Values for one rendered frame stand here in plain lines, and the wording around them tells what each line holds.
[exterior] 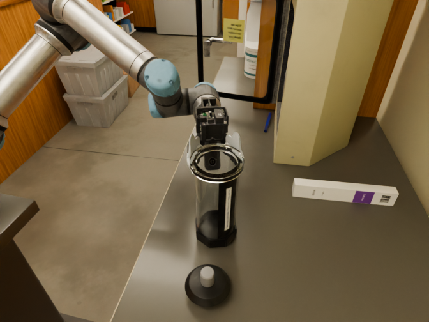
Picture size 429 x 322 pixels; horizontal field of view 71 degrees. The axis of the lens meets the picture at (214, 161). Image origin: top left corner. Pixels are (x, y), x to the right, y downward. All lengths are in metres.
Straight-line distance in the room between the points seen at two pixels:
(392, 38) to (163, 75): 0.84
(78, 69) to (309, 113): 2.37
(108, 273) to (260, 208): 1.25
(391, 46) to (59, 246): 1.97
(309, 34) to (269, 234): 0.49
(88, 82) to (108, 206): 1.22
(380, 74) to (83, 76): 2.37
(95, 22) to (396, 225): 0.88
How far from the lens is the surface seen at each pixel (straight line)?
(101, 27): 0.81
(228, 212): 0.65
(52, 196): 2.50
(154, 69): 0.71
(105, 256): 1.98
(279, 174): 0.94
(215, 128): 0.67
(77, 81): 3.03
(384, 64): 1.29
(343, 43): 0.85
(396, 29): 1.26
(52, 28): 1.00
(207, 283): 0.62
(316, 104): 0.88
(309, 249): 0.76
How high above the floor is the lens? 1.53
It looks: 37 degrees down
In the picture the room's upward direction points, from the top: straight up
